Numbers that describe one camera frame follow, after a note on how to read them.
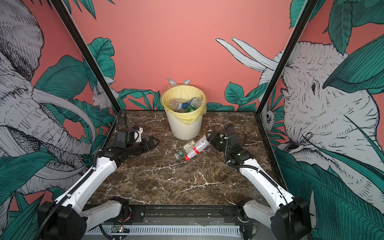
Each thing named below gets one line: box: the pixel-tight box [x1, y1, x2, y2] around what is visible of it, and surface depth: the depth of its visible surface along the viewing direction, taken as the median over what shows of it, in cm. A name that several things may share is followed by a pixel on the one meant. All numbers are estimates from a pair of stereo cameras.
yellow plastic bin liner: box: [161, 85, 207, 125], surface depth 95 cm
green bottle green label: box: [186, 105, 197, 113], surface depth 101 cm
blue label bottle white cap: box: [177, 97, 205, 110], surface depth 97 cm
